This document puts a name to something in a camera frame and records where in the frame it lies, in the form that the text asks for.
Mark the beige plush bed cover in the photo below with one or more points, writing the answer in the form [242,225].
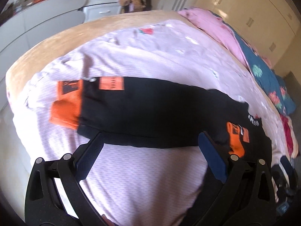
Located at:
[47,49]

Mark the cream glossy wardrobe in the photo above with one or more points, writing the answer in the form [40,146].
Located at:
[256,7]

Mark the red floral cloth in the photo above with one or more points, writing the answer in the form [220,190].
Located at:
[290,136]

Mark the teal and pink floral quilt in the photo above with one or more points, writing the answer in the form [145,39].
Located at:
[254,58]

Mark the black pants with orange cuffs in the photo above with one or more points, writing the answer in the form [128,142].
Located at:
[145,113]

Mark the white drawer cabinet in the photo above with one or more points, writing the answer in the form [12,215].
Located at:
[103,0]

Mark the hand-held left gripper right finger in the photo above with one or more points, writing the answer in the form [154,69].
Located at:
[214,157]

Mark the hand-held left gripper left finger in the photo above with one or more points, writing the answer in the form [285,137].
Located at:
[90,156]

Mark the pale pink printed bed sheet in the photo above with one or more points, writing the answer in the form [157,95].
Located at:
[141,183]

